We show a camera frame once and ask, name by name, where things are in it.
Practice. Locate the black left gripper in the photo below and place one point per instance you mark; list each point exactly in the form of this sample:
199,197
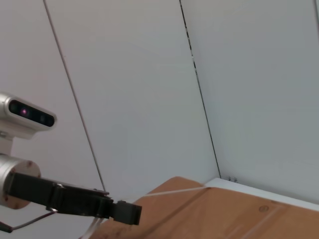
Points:
69,199

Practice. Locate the brown cardboard box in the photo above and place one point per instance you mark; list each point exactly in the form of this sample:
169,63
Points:
224,219

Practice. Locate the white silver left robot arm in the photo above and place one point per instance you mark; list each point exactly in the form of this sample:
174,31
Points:
7,169

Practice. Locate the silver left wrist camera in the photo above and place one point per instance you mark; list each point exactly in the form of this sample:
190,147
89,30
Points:
30,124

